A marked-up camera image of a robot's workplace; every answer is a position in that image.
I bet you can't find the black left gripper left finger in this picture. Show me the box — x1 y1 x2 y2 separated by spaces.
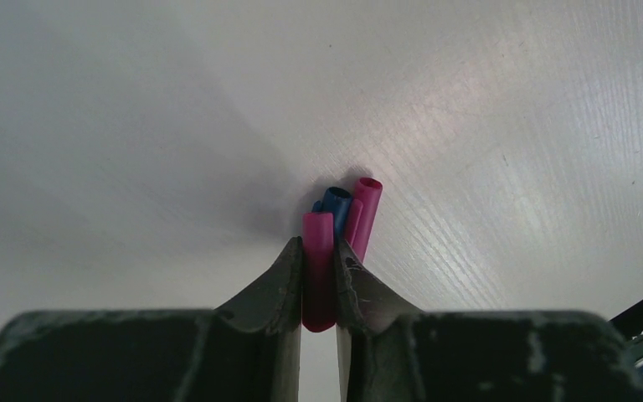
0 237 303 401

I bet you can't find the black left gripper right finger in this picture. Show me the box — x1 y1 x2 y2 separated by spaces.
333 241 643 401

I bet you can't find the magenta pen cap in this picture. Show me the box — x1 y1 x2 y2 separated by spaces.
301 212 337 332
344 177 383 260

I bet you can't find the blue pen cap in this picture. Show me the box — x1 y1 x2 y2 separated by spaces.
311 187 352 237

